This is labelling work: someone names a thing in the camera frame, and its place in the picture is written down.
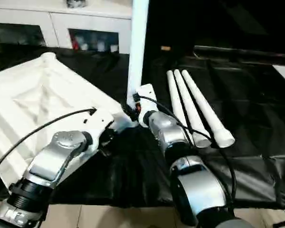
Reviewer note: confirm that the white plastic table leg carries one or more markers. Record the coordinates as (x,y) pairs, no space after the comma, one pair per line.
(187,99)
(204,104)
(174,95)
(139,47)

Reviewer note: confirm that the white plastic table top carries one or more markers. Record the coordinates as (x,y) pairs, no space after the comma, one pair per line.
(38,95)

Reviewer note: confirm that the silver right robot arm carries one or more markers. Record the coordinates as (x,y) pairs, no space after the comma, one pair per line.
(180,147)

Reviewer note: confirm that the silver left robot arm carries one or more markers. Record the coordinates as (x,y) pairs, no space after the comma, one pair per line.
(50,156)

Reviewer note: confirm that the black mat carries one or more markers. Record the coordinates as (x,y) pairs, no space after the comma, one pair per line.
(133,171)

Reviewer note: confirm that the small white cup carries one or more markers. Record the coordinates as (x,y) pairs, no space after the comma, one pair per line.
(84,46)
(113,48)

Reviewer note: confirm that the small tan label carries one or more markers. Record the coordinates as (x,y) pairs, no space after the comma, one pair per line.
(165,48)

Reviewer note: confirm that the white patterned jar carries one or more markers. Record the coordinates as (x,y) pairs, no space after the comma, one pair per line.
(100,45)

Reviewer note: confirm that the red bottle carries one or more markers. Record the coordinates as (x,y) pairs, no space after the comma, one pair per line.
(74,44)

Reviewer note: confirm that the white cabinet with glass doors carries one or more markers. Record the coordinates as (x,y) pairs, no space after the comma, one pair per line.
(61,19)

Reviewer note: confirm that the black bar with red light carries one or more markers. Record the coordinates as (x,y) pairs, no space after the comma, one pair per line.
(240,54)

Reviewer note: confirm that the dark object on cabinet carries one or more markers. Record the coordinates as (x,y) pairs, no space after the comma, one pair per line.
(76,2)

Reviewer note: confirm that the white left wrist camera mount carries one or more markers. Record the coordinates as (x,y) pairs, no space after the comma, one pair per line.
(97,123)

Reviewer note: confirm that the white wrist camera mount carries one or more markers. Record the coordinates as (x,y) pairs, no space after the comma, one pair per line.
(97,123)
(146,95)

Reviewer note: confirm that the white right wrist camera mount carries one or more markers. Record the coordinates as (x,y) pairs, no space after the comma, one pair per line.
(146,95)

